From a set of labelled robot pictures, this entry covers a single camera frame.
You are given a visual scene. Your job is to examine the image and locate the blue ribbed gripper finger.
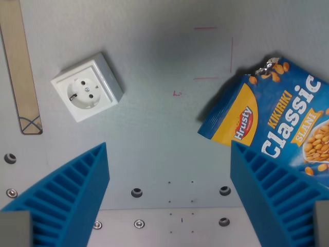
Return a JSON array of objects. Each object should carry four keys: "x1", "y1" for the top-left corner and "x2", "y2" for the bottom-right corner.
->
[
  {"x1": 0, "y1": 142, "x2": 111, "y2": 247},
  {"x1": 230, "y1": 140, "x2": 329, "y2": 247}
]

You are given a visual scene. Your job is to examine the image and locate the blue peanut snack bag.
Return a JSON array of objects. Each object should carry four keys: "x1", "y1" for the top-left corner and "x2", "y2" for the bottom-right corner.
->
[{"x1": 197, "y1": 57, "x2": 329, "y2": 192}]

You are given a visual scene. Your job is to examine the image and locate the beige wooden strip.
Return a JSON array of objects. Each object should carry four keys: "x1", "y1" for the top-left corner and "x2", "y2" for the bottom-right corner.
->
[{"x1": 0, "y1": 0, "x2": 43, "y2": 135}]

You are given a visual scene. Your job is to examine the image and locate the white wall power socket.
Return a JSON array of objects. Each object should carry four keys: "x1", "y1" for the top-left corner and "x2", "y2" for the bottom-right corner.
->
[{"x1": 50, "y1": 52, "x2": 124, "y2": 123}]

